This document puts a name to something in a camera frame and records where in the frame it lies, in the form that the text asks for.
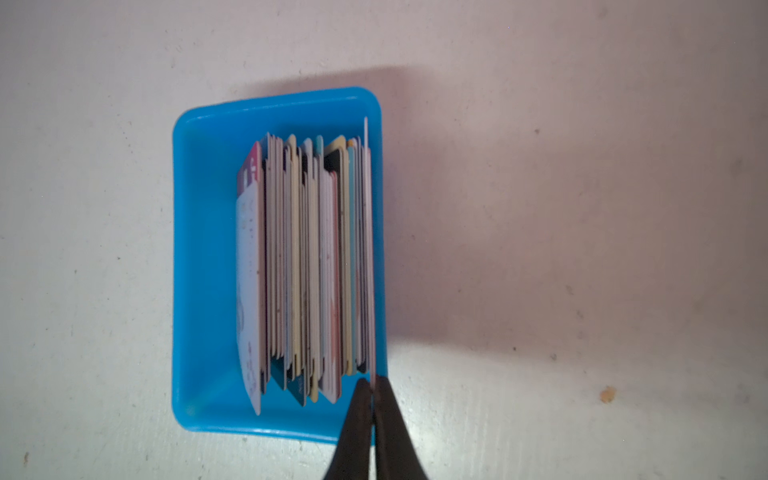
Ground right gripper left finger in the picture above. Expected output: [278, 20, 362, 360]
[324, 379, 373, 480]

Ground stack of cards in tray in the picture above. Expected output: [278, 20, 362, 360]
[258, 134, 370, 405]

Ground thin white card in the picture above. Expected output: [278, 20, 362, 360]
[362, 117, 376, 388]

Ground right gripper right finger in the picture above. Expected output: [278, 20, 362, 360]
[373, 376, 428, 480]

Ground white VIP card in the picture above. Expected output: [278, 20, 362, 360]
[235, 142, 263, 414]

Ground blue plastic tray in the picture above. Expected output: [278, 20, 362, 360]
[171, 87, 388, 444]

